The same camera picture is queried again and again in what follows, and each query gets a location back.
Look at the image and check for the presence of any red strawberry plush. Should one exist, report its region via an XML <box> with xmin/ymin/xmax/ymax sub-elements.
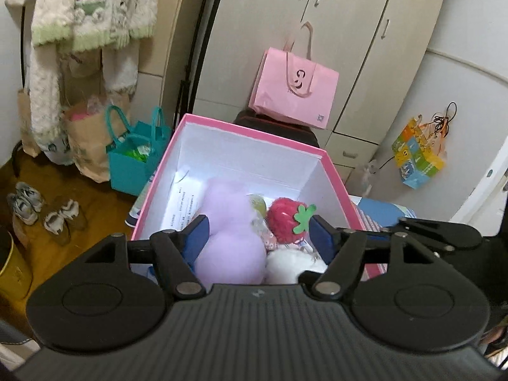
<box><xmin>266</xmin><ymin>199</ymin><xmax>317</xmax><ymax>244</ymax></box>

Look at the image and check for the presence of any yellow round bin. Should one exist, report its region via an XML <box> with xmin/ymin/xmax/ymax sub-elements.
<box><xmin>0</xmin><ymin>228</ymin><xmax>34</xmax><ymax>301</ymax></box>

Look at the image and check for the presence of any floral fabric scrunchie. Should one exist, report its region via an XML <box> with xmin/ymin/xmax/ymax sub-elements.
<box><xmin>254</xmin><ymin>218</ymin><xmax>279</xmax><ymax>251</ymax></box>

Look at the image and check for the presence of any pink tote bag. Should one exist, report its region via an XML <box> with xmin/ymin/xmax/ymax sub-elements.
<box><xmin>249</xmin><ymin>22</ymin><xmax>340</xmax><ymax>130</ymax></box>

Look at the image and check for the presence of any grey white sneaker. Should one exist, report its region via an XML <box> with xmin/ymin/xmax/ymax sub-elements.
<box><xmin>16</xmin><ymin>182</ymin><xmax>45</xmax><ymax>212</ymax></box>
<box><xmin>7</xmin><ymin>194</ymin><xmax>39</xmax><ymax>226</ymax></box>

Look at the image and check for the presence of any black suitcase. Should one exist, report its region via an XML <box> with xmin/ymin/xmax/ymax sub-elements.
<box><xmin>232</xmin><ymin>109</ymin><xmax>322</xmax><ymax>150</ymax></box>

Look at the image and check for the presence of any brown fleece shoe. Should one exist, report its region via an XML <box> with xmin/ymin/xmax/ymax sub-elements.
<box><xmin>59</xmin><ymin>198</ymin><xmax>89</xmax><ymax>231</ymax></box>
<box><xmin>43</xmin><ymin>211</ymin><xmax>73</xmax><ymax>247</ymax></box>

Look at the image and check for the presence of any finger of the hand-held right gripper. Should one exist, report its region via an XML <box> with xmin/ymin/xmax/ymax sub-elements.
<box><xmin>398</xmin><ymin>216</ymin><xmax>484</xmax><ymax>253</ymax></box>

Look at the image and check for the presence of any white guinea pig plush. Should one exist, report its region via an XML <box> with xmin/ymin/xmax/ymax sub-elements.
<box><xmin>264</xmin><ymin>244</ymin><xmax>330</xmax><ymax>285</ymax></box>

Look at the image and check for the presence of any narrow brown paper bag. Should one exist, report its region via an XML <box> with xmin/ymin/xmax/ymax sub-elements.
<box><xmin>17</xmin><ymin>87</ymin><xmax>42</xmax><ymax>158</ymax></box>

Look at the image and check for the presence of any white door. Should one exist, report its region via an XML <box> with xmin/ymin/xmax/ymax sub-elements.
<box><xmin>448</xmin><ymin>127</ymin><xmax>508</xmax><ymax>239</ymax></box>

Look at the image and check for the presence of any patchwork blanket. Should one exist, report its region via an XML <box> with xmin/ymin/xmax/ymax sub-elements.
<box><xmin>349</xmin><ymin>195</ymin><xmax>417</xmax><ymax>233</ymax></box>

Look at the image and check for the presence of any black cord loop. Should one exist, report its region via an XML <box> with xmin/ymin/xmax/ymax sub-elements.
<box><xmin>432</xmin><ymin>102</ymin><xmax>457</xmax><ymax>136</ymax></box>

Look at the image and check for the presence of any large brown paper bag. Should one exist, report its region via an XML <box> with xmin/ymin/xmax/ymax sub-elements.
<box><xmin>63</xmin><ymin>95</ymin><xmax>131</xmax><ymax>184</ymax></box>

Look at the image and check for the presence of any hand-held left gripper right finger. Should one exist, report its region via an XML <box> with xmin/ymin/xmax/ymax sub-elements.
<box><xmin>310</xmin><ymin>214</ymin><xmax>441</xmax><ymax>300</ymax></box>

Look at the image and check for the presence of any clear plastic wrap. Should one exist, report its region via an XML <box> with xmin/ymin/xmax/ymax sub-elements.
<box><xmin>357</xmin><ymin>160</ymin><xmax>381</xmax><ymax>197</ymax></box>

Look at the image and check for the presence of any colourful cartoon gift bag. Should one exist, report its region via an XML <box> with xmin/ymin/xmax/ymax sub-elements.
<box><xmin>392</xmin><ymin>117</ymin><xmax>446</xmax><ymax>190</ymax></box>

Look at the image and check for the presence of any blue plastic packet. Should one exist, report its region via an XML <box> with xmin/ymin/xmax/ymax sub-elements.
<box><xmin>357</xmin><ymin>197</ymin><xmax>401</xmax><ymax>219</ymax></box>

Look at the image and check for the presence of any black metal clothes rack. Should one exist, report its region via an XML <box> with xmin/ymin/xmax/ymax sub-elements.
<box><xmin>170</xmin><ymin>0</ymin><xmax>233</xmax><ymax>131</ymax></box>

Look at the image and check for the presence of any cream green fluffy sweater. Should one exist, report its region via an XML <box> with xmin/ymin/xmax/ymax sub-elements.
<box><xmin>26</xmin><ymin>40</ymin><xmax>139</xmax><ymax>166</ymax></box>

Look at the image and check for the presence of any purple plush toy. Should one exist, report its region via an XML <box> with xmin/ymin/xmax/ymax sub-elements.
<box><xmin>194</xmin><ymin>178</ymin><xmax>267</xmax><ymax>286</ymax></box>

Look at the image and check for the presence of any pale yellow-green soft ball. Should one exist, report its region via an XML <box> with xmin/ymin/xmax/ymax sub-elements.
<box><xmin>247</xmin><ymin>194</ymin><xmax>267</xmax><ymax>217</ymax></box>

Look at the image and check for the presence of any teal tote bag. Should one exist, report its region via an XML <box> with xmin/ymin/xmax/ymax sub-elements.
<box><xmin>105</xmin><ymin>105</ymin><xmax>173</xmax><ymax>197</ymax></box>

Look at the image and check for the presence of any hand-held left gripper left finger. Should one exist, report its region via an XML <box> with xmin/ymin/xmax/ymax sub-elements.
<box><xmin>81</xmin><ymin>214</ymin><xmax>210</xmax><ymax>300</ymax></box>

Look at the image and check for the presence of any white printed paper sheet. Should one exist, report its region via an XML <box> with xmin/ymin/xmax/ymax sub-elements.
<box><xmin>161</xmin><ymin>180</ymin><xmax>209</xmax><ymax>233</ymax></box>

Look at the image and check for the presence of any white fleece pajama jacket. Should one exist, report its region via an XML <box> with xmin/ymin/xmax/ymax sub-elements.
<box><xmin>5</xmin><ymin>0</ymin><xmax>159</xmax><ymax>53</ymax></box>

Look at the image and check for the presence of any grey three-door wardrobe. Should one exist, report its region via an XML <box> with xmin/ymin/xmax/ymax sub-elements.
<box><xmin>190</xmin><ymin>0</ymin><xmax>453</xmax><ymax>180</ymax></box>

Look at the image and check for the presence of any pink cardboard box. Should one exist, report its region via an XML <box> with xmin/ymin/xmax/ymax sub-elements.
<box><xmin>126</xmin><ymin>113</ymin><xmax>387</xmax><ymax>286</ymax></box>

